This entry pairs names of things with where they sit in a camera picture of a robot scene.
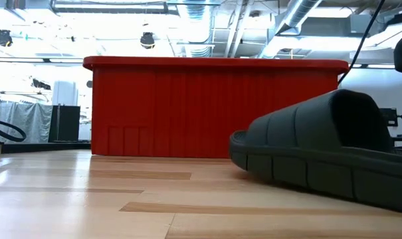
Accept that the black slide sandal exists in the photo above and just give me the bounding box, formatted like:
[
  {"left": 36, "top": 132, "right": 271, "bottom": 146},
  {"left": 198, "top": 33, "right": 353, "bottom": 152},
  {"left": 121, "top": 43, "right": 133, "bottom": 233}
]
[{"left": 229, "top": 88, "right": 402, "bottom": 215}]

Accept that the red plastic bin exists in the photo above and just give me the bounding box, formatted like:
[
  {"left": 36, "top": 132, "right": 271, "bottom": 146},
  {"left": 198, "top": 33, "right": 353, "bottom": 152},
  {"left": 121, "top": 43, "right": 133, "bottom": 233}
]
[{"left": 82, "top": 55, "right": 350, "bottom": 159}]

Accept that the black clamp stand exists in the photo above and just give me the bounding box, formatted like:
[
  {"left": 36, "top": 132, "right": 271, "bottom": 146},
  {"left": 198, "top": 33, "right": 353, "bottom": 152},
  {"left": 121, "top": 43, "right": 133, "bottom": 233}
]
[{"left": 379, "top": 108, "right": 402, "bottom": 147}]

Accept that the black ceiling lamp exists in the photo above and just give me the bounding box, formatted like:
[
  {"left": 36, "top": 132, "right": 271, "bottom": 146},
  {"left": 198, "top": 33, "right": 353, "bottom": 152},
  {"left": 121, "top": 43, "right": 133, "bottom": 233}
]
[
  {"left": 140, "top": 31, "right": 156, "bottom": 50},
  {"left": 0, "top": 29, "right": 14, "bottom": 48}
]

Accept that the white tank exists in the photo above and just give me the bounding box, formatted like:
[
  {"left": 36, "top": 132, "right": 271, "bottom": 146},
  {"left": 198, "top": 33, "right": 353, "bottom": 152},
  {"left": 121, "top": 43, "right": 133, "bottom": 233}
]
[{"left": 52, "top": 80, "right": 78, "bottom": 107}]

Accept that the black cabinet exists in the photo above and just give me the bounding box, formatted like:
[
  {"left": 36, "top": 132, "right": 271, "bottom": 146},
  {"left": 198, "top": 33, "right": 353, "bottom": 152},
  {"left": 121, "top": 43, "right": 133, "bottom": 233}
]
[{"left": 49, "top": 104, "right": 81, "bottom": 143}]

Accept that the grey cloth cover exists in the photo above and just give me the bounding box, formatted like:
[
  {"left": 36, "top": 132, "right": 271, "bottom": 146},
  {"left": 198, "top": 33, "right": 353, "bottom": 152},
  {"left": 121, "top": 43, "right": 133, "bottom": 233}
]
[{"left": 0, "top": 102, "right": 54, "bottom": 144}]

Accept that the thin black cable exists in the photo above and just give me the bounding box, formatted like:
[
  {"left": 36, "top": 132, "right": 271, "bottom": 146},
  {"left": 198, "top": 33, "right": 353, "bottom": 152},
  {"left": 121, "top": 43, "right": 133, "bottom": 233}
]
[{"left": 337, "top": 0, "right": 387, "bottom": 86}]

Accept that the silver spiral duct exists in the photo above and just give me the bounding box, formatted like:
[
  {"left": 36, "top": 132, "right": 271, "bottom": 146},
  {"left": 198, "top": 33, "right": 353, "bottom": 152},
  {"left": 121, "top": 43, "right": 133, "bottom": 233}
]
[{"left": 273, "top": 0, "right": 323, "bottom": 36}]

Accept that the corrugated silver duct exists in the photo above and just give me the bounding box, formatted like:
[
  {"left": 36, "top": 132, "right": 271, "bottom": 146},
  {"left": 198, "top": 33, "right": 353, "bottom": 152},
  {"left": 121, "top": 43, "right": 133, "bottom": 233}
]
[{"left": 179, "top": 0, "right": 218, "bottom": 58}]

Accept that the black aluminium table frame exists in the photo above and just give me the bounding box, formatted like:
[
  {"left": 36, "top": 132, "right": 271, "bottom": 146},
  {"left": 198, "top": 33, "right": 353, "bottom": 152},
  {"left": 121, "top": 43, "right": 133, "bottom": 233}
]
[{"left": 0, "top": 141, "right": 92, "bottom": 155}]

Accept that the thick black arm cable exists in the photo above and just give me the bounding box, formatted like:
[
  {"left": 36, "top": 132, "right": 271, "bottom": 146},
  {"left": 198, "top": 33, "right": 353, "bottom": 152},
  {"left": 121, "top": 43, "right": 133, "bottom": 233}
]
[{"left": 0, "top": 117, "right": 27, "bottom": 143}]

